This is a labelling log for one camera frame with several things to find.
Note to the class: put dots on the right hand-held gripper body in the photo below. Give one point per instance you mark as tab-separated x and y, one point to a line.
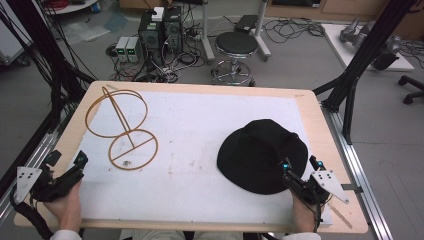
316	188

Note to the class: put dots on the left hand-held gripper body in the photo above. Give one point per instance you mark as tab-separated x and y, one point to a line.
50	188

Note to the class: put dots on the black brimmed hat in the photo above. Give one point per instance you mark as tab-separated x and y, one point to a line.
260	156

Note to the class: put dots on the person's left hand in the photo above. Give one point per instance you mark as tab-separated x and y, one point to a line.
66	210

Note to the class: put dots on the person's right hand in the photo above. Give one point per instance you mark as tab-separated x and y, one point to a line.
305	216

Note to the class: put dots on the white table mat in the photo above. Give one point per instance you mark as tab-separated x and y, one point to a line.
186	140

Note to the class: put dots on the grey power supply unit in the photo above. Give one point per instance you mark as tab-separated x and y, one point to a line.
121	48
133	49

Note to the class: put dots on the black office chair base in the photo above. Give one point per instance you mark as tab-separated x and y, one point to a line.
411	88

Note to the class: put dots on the grey equipment case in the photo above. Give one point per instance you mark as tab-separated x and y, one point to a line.
11	43

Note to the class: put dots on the white platform board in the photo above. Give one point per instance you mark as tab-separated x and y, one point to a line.
336	43

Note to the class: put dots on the clear plastic sheet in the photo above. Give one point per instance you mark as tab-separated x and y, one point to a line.
85	31

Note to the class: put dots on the black round stool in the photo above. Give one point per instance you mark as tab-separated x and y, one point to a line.
236	45

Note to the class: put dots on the white desk leg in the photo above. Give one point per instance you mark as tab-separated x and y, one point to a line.
261	33
206	33

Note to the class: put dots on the black computer tower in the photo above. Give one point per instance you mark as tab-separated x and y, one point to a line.
150	35
173	31

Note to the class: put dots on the flat black box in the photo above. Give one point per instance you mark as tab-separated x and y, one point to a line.
246	23

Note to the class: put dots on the white round table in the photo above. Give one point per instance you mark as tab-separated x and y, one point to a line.
71	6

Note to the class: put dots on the small white box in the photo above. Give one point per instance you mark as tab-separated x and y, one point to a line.
157	14

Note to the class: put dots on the aluminium rail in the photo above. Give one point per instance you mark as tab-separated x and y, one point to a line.
360	166
20	180

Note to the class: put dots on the black frame stand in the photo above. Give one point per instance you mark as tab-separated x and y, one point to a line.
50	56
363	60

